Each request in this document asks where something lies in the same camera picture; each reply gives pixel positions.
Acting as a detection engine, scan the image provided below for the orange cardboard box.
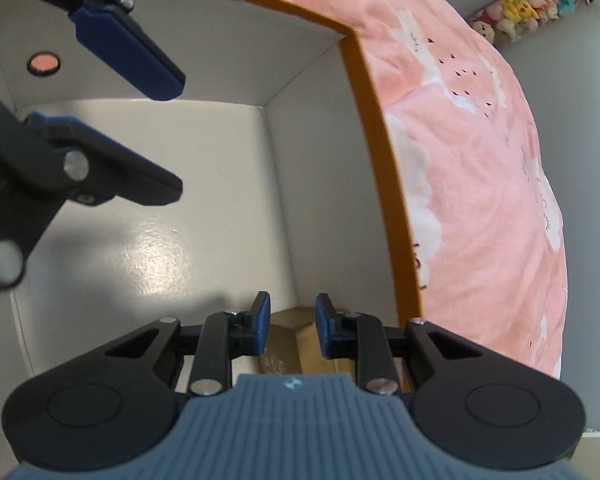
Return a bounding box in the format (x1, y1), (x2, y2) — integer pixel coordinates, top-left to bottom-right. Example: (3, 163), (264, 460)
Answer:
(0, 0), (427, 396)

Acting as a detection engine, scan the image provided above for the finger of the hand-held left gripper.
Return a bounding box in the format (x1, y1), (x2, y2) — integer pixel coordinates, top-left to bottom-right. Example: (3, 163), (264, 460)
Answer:
(0, 77), (184, 294)
(0, 0), (187, 102)

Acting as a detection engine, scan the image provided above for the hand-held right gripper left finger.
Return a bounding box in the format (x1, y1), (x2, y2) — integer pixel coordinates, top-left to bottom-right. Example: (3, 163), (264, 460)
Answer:
(102, 291), (272, 398)

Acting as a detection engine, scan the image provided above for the gold small box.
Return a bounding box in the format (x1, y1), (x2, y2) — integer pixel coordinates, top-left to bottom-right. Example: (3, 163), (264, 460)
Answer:
(257, 306), (361, 376)

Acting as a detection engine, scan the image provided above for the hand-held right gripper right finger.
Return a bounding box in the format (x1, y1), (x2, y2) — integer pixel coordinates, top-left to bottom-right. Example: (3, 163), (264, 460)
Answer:
(315, 292), (483, 396)

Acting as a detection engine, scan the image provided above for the pink printed blanket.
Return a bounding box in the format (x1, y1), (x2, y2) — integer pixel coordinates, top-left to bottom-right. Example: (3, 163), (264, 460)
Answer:
(119, 0), (568, 381)

